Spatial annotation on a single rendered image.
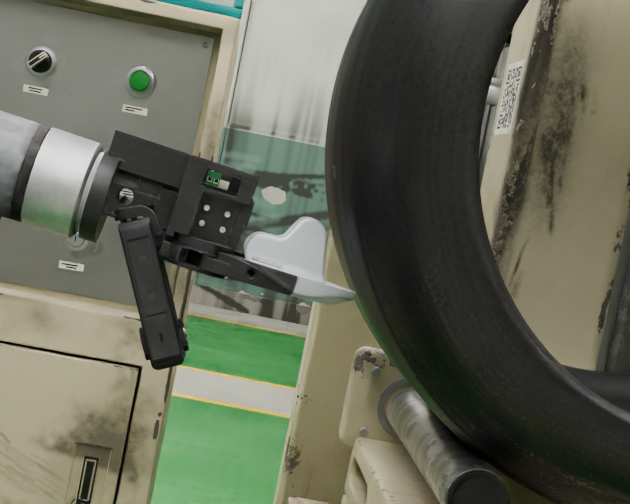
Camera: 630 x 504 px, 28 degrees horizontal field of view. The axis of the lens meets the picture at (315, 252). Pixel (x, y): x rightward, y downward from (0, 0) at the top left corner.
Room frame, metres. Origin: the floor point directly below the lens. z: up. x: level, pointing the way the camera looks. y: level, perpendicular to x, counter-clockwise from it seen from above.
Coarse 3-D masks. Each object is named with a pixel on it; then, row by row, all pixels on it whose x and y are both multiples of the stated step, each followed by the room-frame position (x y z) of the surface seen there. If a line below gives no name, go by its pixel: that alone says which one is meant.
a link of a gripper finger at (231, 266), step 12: (192, 252) 0.93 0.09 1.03; (204, 264) 0.91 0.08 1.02; (216, 264) 0.91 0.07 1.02; (228, 264) 0.91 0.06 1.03; (240, 264) 0.91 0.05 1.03; (252, 264) 0.92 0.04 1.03; (228, 276) 0.91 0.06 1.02; (240, 276) 0.91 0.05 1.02; (252, 276) 0.91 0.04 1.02; (264, 276) 0.91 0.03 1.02; (276, 276) 0.92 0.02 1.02; (288, 276) 0.93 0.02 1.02; (276, 288) 0.92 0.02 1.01; (288, 288) 0.93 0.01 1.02
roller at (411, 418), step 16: (400, 400) 1.15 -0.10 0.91; (416, 400) 1.13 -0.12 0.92; (400, 416) 1.11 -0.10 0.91; (416, 416) 1.07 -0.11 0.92; (432, 416) 1.05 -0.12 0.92; (400, 432) 1.09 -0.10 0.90; (416, 432) 1.03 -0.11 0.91; (432, 432) 1.00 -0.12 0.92; (448, 432) 0.99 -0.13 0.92; (416, 448) 1.00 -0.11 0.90; (432, 448) 0.96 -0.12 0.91; (448, 448) 0.94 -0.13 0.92; (464, 448) 0.93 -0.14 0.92; (416, 464) 1.01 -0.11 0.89; (432, 464) 0.93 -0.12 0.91; (448, 464) 0.90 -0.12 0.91; (464, 464) 0.88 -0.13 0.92; (480, 464) 0.88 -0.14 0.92; (432, 480) 0.92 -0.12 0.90; (448, 480) 0.87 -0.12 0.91; (464, 480) 0.86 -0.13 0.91; (480, 480) 0.86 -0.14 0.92; (496, 480) 0.86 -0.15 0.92; (448, 496) 0.86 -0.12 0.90; (464, 496) 0.86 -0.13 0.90; (480, 496) 0.86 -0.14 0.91; (496, 496) 0.86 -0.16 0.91
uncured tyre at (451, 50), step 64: (384, 0) 0.90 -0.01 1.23; (448, 0) 0.85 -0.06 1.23; (512, 0) 0.85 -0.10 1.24; (384, 64) 0.87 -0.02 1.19; (448, 64) 0.85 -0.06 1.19; (384, 128) 0.87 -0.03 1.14; (448, 128) 0.85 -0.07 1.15; (384, 192) 0.87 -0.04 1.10; (448, 192) 0.85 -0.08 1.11; (384, 256) 0.87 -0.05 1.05; (448, 256) 0.85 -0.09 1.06; (384, 320) 0.90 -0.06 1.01; (448, 320) 0.86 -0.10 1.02; (512, 320) 0.85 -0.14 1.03; (448, 384) 0.88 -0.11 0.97; (512, 384) 0.86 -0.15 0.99; (576, 384) 0.85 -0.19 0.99; (512, 448) 0.88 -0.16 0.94; (576, 448) 0.86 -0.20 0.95
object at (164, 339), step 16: (128, 224) 0.93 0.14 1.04; (144, 224) 0.93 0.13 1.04; (128, 240) 0.92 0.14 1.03; (144, 240) 0.92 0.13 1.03; (128, 256) 0.92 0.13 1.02; (144, 256) 0.92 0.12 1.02; (144, 272) 0.92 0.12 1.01; (160, 272) 0.93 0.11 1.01; (144, 288) 0.92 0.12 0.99; (160, 288) 0.92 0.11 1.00; (144, 304) 0.92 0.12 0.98; (160, 304) 0.92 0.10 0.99; (144, 320) 0.92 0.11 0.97; (160, 320) 0.92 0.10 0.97; (176, 320) 0.94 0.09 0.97; (144, 336) 0.93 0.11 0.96; (160, 336) 0.93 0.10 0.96; (176, 336) 0.93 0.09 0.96; (144, 352) 0.93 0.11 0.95; (160, 352) 0.92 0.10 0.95; (176, 352) 0.92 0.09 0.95; (160, 368) 0.93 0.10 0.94
